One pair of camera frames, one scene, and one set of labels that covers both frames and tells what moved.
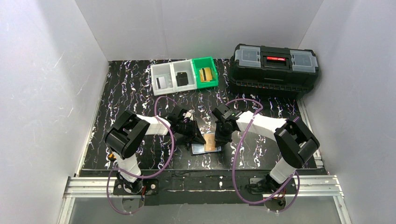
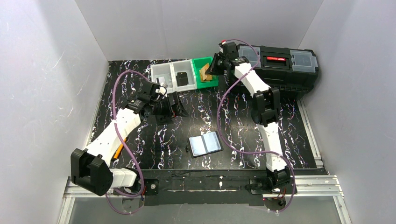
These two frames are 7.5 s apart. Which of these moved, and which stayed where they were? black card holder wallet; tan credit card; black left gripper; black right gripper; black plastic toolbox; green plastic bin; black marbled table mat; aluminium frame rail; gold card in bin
Moved: tan credit card; black left gripper; black right gripper
Stayed: green plastic bin; black plastic toolbox; black card holder wallet; aluminium frame rail; gold card in bin; black marbled table mat
